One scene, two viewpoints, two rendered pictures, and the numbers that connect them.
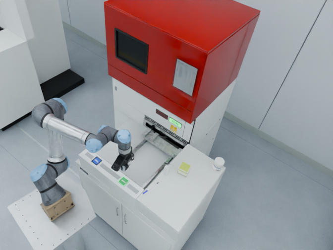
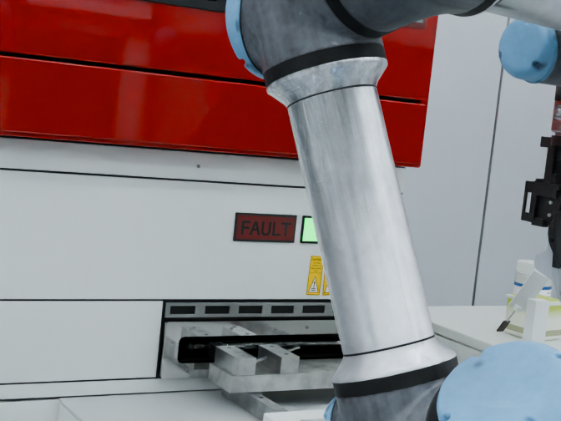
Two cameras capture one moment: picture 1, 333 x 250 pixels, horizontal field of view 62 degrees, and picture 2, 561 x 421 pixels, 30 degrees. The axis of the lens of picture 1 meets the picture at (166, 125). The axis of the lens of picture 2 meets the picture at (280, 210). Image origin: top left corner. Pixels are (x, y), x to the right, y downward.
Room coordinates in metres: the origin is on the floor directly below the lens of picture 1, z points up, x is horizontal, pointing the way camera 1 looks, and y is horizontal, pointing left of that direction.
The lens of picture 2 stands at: (0.64, 1.57, 1.31)
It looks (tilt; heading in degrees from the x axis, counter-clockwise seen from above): 6 degrees down; 300
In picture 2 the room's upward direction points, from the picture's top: 6 degrees clockwise
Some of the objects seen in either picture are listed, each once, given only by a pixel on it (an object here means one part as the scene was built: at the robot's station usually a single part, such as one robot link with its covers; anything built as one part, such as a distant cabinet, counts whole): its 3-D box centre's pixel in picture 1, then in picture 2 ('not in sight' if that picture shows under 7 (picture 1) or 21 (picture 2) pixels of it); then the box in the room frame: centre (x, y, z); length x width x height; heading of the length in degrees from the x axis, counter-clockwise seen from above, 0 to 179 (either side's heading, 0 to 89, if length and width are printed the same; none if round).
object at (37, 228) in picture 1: (57, 213); not in sight; (0.76, 0.65, 0.75); 0.45 x 0.44 x 0.13; 141
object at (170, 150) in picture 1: (161, 144); (315, 373); (1.42, 0.02, 0.87); 0.36 x 0.08 x 0.03; 60
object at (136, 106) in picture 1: (149, 112); (189, 271); (1.60, 0.15, 1.02); 0.82 x 0.03 x 0.40; 60
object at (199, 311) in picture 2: (165, 129); (281, 309); (1.50, 0.00, 0.96); 0.44 x 0.01 x 0.02; 60
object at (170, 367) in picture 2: (164, 134); (279, 346); (1.50, 0.01, 0.89); 0.44 x 0.02 x 0.10; 60
